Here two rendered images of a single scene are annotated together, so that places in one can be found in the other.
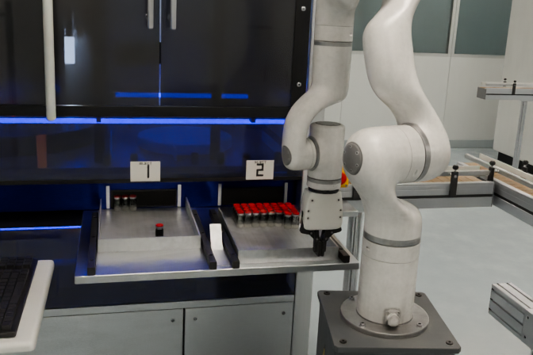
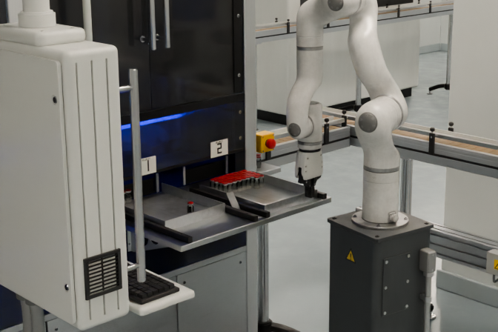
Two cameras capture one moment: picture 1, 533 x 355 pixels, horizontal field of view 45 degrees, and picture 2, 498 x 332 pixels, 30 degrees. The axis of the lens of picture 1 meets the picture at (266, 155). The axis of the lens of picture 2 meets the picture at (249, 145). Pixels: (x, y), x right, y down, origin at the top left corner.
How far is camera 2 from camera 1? 1.94 m
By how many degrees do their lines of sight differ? 29
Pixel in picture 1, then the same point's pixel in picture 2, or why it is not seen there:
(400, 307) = (396, 210)
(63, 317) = not seen: hidden behind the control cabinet
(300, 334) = (251, 277)
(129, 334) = not seen: hidden behind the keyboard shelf
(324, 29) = (310, 39)
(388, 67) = (373, 63)
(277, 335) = (237, 282)
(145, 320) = not seen: hidden behind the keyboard
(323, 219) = (313, 170)
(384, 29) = (367, 40)
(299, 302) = (250, 250)
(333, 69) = (317, 65)
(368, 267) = (375, 189)
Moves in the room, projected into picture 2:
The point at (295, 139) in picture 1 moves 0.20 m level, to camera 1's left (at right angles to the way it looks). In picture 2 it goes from (302, 117) to (250, 125)
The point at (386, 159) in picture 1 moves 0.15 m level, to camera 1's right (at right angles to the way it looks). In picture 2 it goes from (389, 119) to (426, 113)
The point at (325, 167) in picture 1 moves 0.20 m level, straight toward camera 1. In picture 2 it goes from (316, 133) to (346, 147)
